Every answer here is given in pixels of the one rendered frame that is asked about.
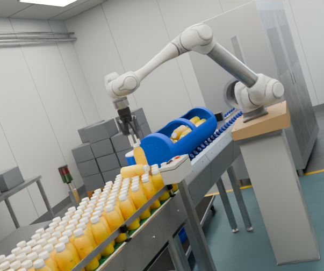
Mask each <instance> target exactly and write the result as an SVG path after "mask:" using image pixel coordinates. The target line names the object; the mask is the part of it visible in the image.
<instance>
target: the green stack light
mask: <svg viewBox="0 0 324 271"><path fill-rule="evenodd" d="M61 178H62V181H63V183H68V182H70V181H72V180H73V177H72V174H71V172H70V173H68V174H66V175H62V176H61Z"/></svg>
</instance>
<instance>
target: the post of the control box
mask: <svg viewBox="0 0 324 271"><path fill-rule="evenodd" d="M177 186H178V189H179V192H180V194H181V197H182V200H183V203H184V206H185V209H186V211H187V214H188V217H189V220H190V223H191V226H192V229H193V231H194V234H195V237H196V239H197V243H198V246H199V248H200V251H201V254H202V257H203V259H204V262H205V266H206V268H207V271H217V270H216V267H215V264H214V262H213V259H212V256H211V252H210V250H209V247H208V244H207V241H206V239H205V236H204V233H203V229H202V227H201V224H200V221H199V218H198V216H197V213H196V210H195V206H194V204H193V201H192V198H191V195H190V193H189V190H188V187H187V184H186V181H185V179H183V180H181V181H180V183H177Z"/></svg>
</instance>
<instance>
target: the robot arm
mask: <svg viewBox="0 0 324 271"><path fill-rule="evenodd" d="M189 51H195V52H198V53H200V54H202V55H207V56H208V57H209V58H211V59H212V60H213V61H215V62H216V63H217V64H218V65H220V66H221V67H222V68H223V69H225V70H226V71H227V72H229V73H230V74H231V75H233V76H234V77H235V78H236V79H238V80H239V82H238V83H236V85H235V89H234V91H235V97H236V100H237V103H238V105H239V107H240V109H241V111H242V113H243V123H246V122H248V121H251V120H253V119H256V118H259V117H262V116H265V115H267V114H269V113H268V112H267V108H264V105H269V104H273V103H276V102H277V101H278V100H280V98H281V97H282V96H283V94H284V87H283V85H282V83H281V82H279V81H278V80H276V79H272V78H270V77H268V76H265V75H263V74H256V73H254V72H253V71H252V70H251V69H249V68H248V67H247V66H246V65H245V64H243V63H242V62H241V61H240V60H239V59H237V58H236V57H235V56H234V55H233V54H231V53H230V52H229V51H228V50H226V49H225V48H224V47H222V46H221V45H220V44H219V43H217V41H216V38H215V36H214V35H213V30H212V28H211V27H210V26H209V25H207V24H203V23H199V24H195V25H192V26H190V27H188V28H187V29H186V30H185V31H183V32H182V33H181V34H180V35H178V36H177V37H176V38H175V39H173V40H172V41H171V42H170V43H168V44H167V45H166V47H165V48H164V49H163V50H161V51H160V52H159V54H158V55H156V56H155V57H153V58H152V59H151V60H150V61H149V62H148V63H147V64H146V65H144V66H143V67H142V68H141V69H139V70H137V71H135V72H132V71H129V72H127V73H124V74H122V75H120V76H119V75H118V74H117V73H116V72H114V73H110V74H108V75H106V76H105V86H106V90H107V93H108V95H109V97H110V98H111V100H112V103H113V105H114V108H115V109H116V110H117V112H118V115H119V117H120V119H119V120H118V121H117V123H118V124H119V126H120V128H121V131H122V133H123V135H124V136H127V139H128V141H129V142H130V144H131V147H133V144H134V141H133V138H132V136H131V134H130V133H129V128H128V123H129V124H130V126H131V128H132V130H133V132H134V137H135V140H136V143H137V145H140V144H141V142H140V140H139V138H140V137H139V134H138V132H139V131H140V128H139V124H138V121H137V119H136V115H135V116H133V115H132V114H131V111H130V108H129V107H128V105H129V102H128V99H127V96H126V95H129V94H131V93H133V92H135V91H136V90H137V88H138V87H139V86H140V82H141V81H142V80H143V79H144V78H145V77H146V76H147V75H149V74H150V73H151V72H152V71H153V70H155V69H156V68H157V67H158V66H160V65H161V64H163V63H165V62H167V61H169V60H171V59H173V58H176V57H178V56H180V55H182V54H184V53H186V52H189ZM132 119H133V121H132ZM122 122H123V123H122ZM133 122H134V123H133Z"/></svg>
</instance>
